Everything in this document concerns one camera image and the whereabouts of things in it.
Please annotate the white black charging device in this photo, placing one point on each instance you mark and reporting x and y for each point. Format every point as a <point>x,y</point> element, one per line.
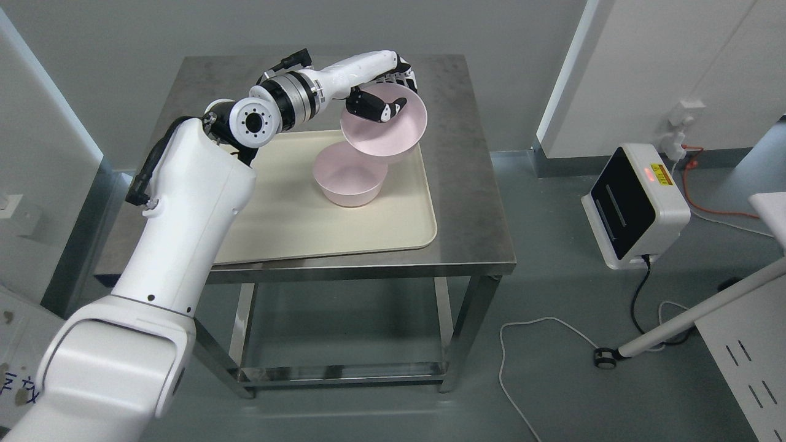
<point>635,209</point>

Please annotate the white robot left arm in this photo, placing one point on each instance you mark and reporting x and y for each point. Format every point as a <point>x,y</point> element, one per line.
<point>116,363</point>

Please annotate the white sign with blue text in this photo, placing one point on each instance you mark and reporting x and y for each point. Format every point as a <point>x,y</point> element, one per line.
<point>26,332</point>

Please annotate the white perforated panel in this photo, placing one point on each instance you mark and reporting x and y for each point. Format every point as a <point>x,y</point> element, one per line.
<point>747,340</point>

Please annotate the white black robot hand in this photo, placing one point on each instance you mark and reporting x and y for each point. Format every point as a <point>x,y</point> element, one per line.
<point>345,80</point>

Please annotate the white wall switch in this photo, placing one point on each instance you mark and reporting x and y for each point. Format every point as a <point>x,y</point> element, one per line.
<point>11,207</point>

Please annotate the stainless steel table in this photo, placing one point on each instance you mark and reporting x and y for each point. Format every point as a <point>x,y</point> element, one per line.
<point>471,253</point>

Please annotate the pink bowl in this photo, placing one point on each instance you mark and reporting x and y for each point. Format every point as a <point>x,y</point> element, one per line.
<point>347,177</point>
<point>391,141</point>

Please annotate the beige plastic tray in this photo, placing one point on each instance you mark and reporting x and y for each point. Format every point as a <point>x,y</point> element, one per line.
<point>289,216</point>

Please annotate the white wall socket plug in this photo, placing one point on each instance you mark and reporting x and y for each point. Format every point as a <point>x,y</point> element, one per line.
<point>684,113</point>

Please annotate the white stand leg with caster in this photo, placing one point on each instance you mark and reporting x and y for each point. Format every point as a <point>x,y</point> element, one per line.
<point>606,358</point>

